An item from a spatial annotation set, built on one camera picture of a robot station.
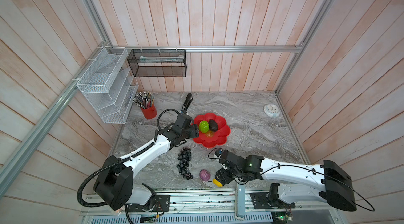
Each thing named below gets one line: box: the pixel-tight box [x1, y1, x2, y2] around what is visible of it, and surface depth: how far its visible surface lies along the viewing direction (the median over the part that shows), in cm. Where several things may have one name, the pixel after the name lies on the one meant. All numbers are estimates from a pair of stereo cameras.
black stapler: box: [181, 92, 194, 112], surface depth 113 cm
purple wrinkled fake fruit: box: [199, 169, 211, 182], surface depth 80 cm
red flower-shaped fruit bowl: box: [191, 112, 231, 149], surface depth 99 cm
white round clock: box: [263, 103, 281, 118], surface depth 109 cm
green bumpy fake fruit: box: [198, 119, 210, 134], surface depth 97 cm
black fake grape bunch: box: [176, 146, 194, 180], surface depth 84 cm
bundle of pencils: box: [132, 90, 155, 109], surface depth 97 cm
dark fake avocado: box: [208, 119, 218, 132], surface depth 99 cm
